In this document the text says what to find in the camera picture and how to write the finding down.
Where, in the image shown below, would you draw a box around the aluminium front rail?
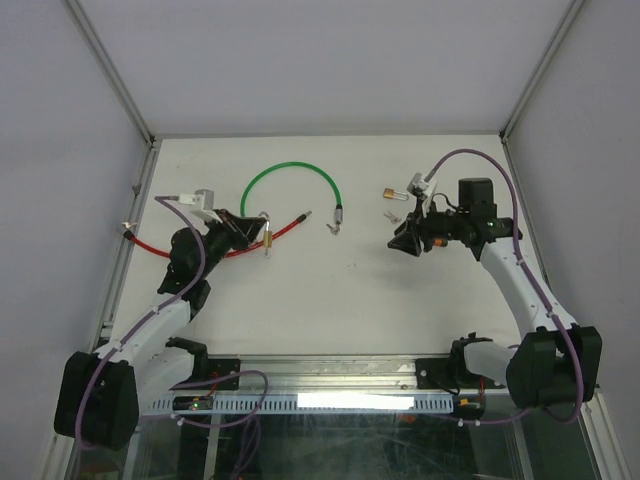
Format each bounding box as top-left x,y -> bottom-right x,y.
134,352 -> 516,399

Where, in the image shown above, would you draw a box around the silver keys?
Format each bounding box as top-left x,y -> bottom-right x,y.
384,212 -> 401,224
327,222 -> 341,236

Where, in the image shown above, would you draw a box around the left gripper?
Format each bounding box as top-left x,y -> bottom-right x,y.
196,208 -> 265,279

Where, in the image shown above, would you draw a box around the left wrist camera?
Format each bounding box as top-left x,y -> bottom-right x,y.
178,189 -> 220,222

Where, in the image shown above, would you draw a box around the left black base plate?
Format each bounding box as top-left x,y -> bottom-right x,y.
175,357 -> 241,391

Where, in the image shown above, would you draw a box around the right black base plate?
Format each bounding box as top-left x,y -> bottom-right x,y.
414,357 -> 481,393

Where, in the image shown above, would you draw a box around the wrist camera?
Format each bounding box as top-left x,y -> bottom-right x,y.
178,189 -> 220,222
407,172 -> 437,216

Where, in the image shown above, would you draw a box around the brass long-shackle padlock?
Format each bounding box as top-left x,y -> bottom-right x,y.
383,188 -> 409,201

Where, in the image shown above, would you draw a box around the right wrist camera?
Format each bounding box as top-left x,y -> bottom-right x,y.
407,172 -> 437,216

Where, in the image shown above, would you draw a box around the green cable lock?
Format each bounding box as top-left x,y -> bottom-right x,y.
239,161 -> 344,230

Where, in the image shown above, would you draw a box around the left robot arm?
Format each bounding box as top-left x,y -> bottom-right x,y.
53,209 -> 269,450

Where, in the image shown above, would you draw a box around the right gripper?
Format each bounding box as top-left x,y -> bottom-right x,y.
387,197 -> 469,257

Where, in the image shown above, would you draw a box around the red cable lock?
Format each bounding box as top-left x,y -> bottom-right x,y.
122,209 -> 314,260

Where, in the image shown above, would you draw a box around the white slotted cable duct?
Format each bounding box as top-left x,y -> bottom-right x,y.
142,392 -> 454,416

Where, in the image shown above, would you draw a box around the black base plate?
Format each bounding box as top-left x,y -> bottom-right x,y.
175,357 -> 241,391
414,357 -> 481,393

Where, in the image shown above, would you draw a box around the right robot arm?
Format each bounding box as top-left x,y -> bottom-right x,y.
388,174 -> 602,409

